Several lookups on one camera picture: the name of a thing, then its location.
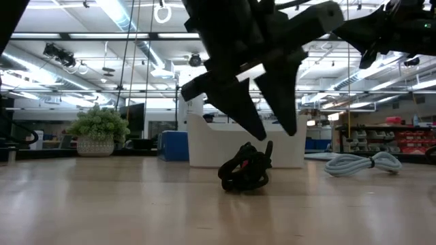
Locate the small metal cylinder post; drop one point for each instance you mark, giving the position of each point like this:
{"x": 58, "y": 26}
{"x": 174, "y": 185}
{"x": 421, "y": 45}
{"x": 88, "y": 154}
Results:
{"x": 12, "y": 154}

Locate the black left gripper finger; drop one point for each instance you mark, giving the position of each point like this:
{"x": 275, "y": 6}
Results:
{"x": 282, "y": 95}
{"x": 238, "y": 102}

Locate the black hanging camera unit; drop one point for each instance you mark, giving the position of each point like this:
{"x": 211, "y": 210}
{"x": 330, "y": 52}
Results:
{"x": 59, "y": 54}

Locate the white plastic bin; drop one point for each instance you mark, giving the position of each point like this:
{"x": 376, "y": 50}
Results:
{"x": 211, "y": 146}

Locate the person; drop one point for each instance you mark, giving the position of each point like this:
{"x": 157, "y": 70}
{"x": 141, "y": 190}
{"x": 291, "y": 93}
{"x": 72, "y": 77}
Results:
{"x": 208, "y": 117}

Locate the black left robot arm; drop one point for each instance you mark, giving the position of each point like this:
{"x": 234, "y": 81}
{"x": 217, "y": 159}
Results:
{"x": 8, "y": 17}

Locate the black overhead frame bar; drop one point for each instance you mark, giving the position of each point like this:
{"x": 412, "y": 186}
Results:
{"x": 112, "y": 35}

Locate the black metal stand frame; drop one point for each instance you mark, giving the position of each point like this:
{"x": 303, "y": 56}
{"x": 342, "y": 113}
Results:
{"x": 176, "y": 105}

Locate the small white box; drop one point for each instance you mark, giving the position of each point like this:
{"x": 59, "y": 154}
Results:
{"x": 38, "y": 139}

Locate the shelf rack with parts bins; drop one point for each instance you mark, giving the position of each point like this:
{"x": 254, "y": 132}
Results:
{"x": 391, "y": 139}

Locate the red object on shelf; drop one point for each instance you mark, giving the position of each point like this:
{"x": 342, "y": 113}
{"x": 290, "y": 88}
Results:
{"x": 394, "y": 120}

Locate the green plant in white pot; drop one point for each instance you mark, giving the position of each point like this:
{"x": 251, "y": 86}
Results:
{"x": 98, "y": 129}

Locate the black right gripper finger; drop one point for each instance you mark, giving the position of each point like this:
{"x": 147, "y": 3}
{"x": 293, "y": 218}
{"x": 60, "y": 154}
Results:
{"x": 364, "y": 32}
{"x": 368, "y": 59}

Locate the round black ceiling device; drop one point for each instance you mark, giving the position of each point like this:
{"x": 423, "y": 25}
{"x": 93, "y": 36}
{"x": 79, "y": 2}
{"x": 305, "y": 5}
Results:
{"x": 195, "y": 60}

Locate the black monitor screen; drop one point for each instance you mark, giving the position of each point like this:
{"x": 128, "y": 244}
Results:
{"x": 134, "y": 119}

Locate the blue storage box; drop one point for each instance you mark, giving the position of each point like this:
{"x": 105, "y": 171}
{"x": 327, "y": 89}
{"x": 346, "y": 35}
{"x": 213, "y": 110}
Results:
{"x": 173, "y": 146}

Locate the grey flat mat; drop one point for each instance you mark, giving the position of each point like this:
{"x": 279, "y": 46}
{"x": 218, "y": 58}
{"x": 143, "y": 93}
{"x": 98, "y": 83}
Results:
{"x": 318, "y": 156}

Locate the white round column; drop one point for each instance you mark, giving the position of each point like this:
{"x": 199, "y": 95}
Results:
{"x": 190, "y": 105}

